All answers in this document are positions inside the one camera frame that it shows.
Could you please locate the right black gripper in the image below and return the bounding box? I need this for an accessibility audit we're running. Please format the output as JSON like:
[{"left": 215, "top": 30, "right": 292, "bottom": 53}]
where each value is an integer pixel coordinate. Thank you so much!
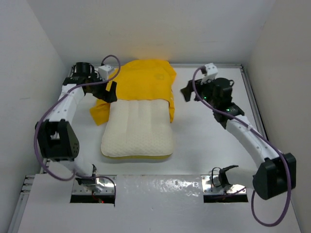
[{"left": 181, "top": 74, "right": 219, "bottom": 108}]

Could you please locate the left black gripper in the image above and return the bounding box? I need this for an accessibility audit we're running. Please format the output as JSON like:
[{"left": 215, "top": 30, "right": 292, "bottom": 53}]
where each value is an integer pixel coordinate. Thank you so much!
[{"left": 87, "top": 72, "right": 117, "bottom": 102}]

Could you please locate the yellow pillowcase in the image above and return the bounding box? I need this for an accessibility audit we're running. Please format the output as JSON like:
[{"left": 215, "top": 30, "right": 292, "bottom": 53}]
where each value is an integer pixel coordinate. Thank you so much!
[{"left": 89, "top": 59, "right": 177, "bottom": 126}]

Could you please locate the cream white pillow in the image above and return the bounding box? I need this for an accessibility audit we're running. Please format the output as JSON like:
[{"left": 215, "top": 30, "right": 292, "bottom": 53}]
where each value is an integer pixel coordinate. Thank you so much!
[{"left": 101, "top": 100, "right": 174, "bottom": 159}]

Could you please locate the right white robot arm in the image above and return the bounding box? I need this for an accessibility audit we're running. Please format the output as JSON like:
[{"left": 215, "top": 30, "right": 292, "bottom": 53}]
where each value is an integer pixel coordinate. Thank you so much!
[{"left": 180, "top": 78, "right": 296, "bottom": 200}]

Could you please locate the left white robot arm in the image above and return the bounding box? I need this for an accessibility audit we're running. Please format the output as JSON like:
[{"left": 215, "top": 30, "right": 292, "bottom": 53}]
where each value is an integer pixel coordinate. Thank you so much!
[{"left": 37, "top": 62, "right": 117, "bottom": 194}]

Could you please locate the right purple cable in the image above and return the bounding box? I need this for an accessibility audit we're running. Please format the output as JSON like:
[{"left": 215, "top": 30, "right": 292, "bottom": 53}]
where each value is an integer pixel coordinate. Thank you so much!
[{"left": 191, "top": 67, "right": 292, "bottom": 227}]

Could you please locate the purple cable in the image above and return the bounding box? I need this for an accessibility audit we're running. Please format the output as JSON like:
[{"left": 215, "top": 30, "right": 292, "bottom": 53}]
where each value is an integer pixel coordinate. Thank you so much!
[
  {"left": 33, "top": 54, "right": 121, "bottom": 202},
  {"left": 191, "top": 67, "right": 292, "bottom": 227}
]

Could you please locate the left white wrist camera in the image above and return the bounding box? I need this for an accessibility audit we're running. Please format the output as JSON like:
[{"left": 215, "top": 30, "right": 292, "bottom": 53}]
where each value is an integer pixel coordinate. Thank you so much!
[{"left": 97, "top": 65, "right": 115, "bottom": 81}]

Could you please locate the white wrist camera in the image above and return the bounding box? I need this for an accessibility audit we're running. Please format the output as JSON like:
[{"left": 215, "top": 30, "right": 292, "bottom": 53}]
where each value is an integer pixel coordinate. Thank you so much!
[
  {"left": 201, "top": 63, "right": 218, "bottom": 83},
  {"left": 97, "top": 65, "right": 115, "bottom": 81}
]

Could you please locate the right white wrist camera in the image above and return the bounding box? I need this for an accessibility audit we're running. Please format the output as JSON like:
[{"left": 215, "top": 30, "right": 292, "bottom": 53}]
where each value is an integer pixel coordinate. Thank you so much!
[{"left": 201, "top": 63, "right": 218, "bottom": 83}]

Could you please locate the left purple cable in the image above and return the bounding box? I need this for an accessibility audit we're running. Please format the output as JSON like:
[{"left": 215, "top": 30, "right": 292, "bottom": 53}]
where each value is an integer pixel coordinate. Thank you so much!
[{"left": 33, "top": 54, "right": 121, "bottom": 202}]

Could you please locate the aluminium table frame rail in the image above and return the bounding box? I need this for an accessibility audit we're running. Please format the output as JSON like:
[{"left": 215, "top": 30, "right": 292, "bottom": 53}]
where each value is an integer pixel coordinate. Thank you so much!
[{"left": 240, "top": 65, "right": 269, "bottom": 140}]

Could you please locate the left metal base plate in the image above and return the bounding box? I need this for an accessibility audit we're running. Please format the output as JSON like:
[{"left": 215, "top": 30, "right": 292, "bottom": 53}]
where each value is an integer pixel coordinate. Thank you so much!
[{"left": 72, "top": 177, "right": 116, "bottom": 196}]

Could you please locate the metal base plate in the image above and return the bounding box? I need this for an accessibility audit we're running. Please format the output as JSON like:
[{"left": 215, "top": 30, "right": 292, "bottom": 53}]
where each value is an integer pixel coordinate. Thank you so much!
[
  {"left": 72, "top": 177, "right": 116, "bottom": 196},
  {"left": 201, "top": 174, "right": 246, "bottom": 196}
]

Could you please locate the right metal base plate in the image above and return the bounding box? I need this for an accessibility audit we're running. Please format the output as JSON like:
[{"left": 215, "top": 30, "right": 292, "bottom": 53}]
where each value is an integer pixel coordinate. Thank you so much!
[{"left": 201, "top": 174, "right": 246, "bottom": 196}]

